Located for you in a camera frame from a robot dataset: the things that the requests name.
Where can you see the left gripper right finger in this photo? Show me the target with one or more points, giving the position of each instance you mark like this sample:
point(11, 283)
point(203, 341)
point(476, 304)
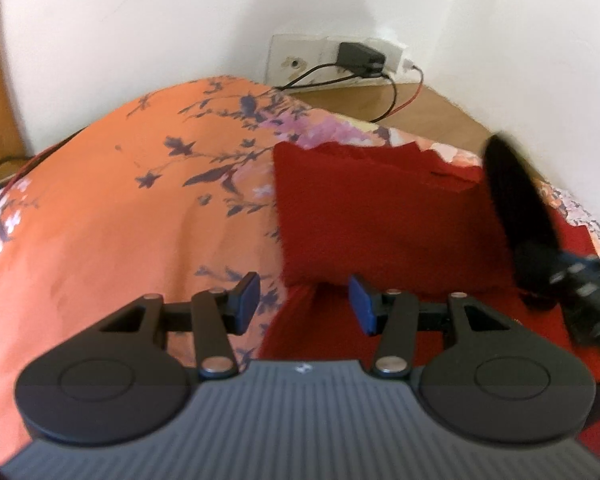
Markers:
point(479, 373)

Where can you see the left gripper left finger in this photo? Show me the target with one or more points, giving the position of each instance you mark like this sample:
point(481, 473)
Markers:
point(132, 372)

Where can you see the red knitted garment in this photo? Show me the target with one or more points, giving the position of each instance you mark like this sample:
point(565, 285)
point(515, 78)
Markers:
point(400, 218)

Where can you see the orange floral bedsheet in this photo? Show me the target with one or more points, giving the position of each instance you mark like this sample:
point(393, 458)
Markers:
point(171, 193)

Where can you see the black power adapter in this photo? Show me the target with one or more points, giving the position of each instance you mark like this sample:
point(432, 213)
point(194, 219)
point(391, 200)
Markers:
point(360, 60)

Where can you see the wooden bed frame ledge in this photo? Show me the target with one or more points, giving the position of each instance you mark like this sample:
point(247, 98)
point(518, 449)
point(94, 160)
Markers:
point(343, 115)

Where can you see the white wall socket panel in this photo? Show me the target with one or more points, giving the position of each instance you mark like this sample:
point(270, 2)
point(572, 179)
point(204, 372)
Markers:
point(293, 55)

